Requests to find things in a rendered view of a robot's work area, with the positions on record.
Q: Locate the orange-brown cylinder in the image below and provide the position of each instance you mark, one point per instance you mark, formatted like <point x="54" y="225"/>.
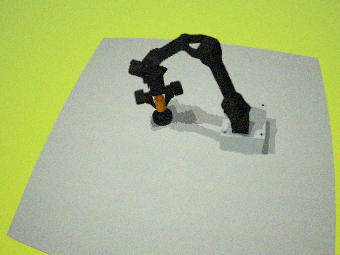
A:
<point x="160" y="103"/>

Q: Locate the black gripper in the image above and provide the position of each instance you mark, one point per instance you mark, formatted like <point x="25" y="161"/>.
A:
<point x="174" y="88"/>

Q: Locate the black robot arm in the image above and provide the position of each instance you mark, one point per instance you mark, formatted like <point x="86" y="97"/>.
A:
<point x="210" y="54"/>

